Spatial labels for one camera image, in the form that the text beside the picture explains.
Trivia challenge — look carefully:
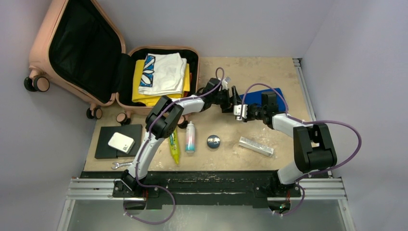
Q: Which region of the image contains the pink open suitcase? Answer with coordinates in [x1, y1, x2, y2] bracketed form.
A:
[24, 0, 200, 124]

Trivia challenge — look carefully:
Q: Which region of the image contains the white shirt blue print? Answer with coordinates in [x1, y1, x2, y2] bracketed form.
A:
[138, 52, 187, 96]

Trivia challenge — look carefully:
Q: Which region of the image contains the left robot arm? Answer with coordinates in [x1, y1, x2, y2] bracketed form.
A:
[115, 78, 242, 197]

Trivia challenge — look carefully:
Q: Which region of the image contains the white teal spray bottle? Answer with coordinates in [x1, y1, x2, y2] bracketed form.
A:
[185, 121, 195, 154]

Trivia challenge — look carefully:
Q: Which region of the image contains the red white patterned cloth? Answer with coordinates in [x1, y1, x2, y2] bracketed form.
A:
[183, 73, 192, 97]

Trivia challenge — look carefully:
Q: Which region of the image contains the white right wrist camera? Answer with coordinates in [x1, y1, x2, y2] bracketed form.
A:
[233, 104, 248, 121]

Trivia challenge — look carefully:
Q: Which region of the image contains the yellow cloth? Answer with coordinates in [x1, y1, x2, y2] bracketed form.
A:
[131, 60, 190, 106]

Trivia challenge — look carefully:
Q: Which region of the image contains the dark round tin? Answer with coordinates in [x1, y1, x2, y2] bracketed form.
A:
[206, 135, 221, 149]

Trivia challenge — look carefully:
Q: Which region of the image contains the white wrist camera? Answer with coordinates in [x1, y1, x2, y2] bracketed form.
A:
[220, 77, 231, 90]
[233, 104, 248, 121]

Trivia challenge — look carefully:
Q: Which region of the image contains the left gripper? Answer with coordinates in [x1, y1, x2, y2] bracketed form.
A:
[212, 88, 242, 114]

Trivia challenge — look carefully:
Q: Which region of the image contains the white square device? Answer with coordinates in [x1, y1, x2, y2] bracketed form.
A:
[108, 132, 135, 154]

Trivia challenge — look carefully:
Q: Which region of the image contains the silver toothpaste box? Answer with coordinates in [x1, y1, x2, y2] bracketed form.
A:
[239, 137, 274, 157]

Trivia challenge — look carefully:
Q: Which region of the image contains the silver wrench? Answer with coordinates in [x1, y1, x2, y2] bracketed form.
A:
[111, 162, 132, 170]

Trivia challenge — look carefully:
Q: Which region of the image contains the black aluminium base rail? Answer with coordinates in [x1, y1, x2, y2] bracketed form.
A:
[66, 170, 346, 209]

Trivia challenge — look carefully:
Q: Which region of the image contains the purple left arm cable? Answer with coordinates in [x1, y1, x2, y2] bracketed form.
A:
[122, 67, 225, 226]

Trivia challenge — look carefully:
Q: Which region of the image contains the yellow green tube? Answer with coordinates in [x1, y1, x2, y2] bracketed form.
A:
[168, 129, 180, 165]

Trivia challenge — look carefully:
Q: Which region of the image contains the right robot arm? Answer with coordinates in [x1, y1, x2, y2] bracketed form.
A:
[242, 91, 337, 196]

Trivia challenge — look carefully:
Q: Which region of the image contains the blue cloth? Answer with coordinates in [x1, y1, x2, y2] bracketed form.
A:
[245, 88, 286, 112]

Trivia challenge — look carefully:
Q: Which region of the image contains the black flat notebook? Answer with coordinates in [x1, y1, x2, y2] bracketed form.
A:
[94, 124, 142, 159]

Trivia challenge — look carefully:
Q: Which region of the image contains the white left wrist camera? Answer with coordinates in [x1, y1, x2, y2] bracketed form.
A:
[220, 77, 231, 90]

